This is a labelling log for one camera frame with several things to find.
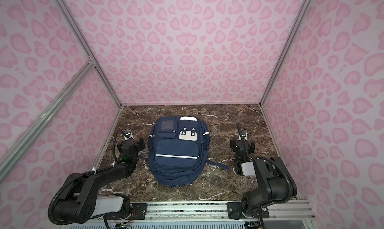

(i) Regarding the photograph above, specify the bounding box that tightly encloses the navy blue student backpack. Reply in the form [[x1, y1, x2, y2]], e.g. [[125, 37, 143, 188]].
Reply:
[[148, 116, 231, 187]]

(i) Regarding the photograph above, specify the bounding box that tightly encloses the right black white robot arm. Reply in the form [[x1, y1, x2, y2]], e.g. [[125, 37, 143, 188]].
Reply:
[[227, 124, 298, 220]]

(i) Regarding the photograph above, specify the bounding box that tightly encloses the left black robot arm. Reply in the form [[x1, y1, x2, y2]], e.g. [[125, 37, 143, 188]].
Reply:
[[48, 130, 146, 226]]

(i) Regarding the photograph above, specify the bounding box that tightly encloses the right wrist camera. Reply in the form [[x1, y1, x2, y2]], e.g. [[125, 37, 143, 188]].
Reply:
[[239, 129, 248, 141]]

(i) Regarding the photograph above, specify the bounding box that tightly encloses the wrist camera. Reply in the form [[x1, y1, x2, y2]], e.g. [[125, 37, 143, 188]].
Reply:
[[239, 129, 248, 141], [123, 129, 134, 140]]

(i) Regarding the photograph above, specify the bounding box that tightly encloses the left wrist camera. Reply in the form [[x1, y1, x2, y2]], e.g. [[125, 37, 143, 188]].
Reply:
[[123, 129, 134, 140]]

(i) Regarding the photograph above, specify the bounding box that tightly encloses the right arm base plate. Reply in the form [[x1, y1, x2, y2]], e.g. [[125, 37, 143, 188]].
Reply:
[[226, 201, 270, 220]]

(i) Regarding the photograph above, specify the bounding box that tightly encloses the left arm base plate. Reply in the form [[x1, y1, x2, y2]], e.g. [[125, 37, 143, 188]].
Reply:
[[106, 203, 148, 221]]

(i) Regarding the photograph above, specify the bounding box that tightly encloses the aluminium diagonal frame bar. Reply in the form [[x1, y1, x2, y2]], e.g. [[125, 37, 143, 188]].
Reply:
[[1, 60, 95, 182]]

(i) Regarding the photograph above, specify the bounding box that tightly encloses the aluminium front rail frame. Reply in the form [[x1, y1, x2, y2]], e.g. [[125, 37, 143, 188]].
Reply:
[[53, 200, 319, 229]]

